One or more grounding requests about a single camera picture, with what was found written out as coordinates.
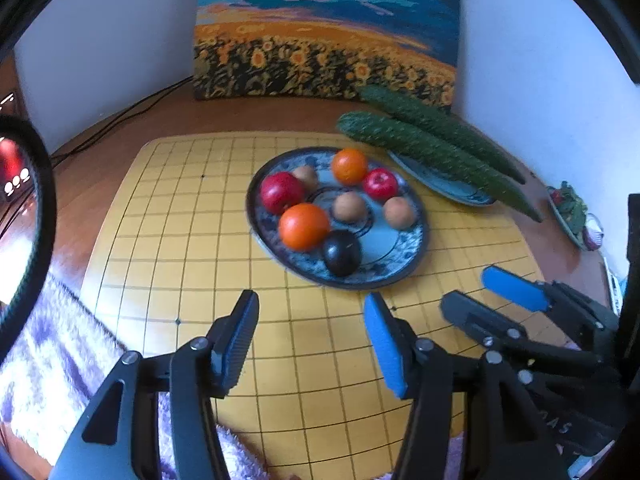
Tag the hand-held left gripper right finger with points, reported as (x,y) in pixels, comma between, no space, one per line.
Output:
(385,340)

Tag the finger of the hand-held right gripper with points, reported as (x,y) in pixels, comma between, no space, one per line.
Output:
(515,290)
(475,317)

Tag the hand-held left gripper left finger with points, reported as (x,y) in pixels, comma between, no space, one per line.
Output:
(240,340)

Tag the blue white patterned plate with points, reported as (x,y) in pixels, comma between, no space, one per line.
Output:
(395,250)

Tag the dark purple plum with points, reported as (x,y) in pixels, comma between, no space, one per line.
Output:
(342,252)

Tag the brown round pear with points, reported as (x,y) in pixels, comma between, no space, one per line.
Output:
(400,211)
(349,207)

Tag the orange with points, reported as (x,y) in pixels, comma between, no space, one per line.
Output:
(303,226)
(349,166)

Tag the dark red apple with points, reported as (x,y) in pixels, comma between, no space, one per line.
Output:
(281,192)

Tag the shiny red apple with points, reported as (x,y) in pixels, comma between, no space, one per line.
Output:
(381,184)

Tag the brown kiwi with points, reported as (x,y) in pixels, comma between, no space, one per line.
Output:
(307,175)

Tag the small dish with garnish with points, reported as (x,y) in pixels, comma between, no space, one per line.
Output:
(570,210)

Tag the purple white round object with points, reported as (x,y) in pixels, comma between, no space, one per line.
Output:
(593,232)

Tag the yellow grid game board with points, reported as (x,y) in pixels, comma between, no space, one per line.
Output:
(200,240)

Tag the blue white plate under cucumbers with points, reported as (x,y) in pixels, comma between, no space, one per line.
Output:
(450,187)

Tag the long green cucumber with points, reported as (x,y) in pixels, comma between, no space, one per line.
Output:
(450,120)
(425,147)

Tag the purple fluffy cloth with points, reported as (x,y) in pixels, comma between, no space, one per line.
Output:
(50,370)

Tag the smartphone with red screen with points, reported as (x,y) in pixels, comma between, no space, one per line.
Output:
(15,165)

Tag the sunflower field painting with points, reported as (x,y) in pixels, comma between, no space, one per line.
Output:
(325,25)

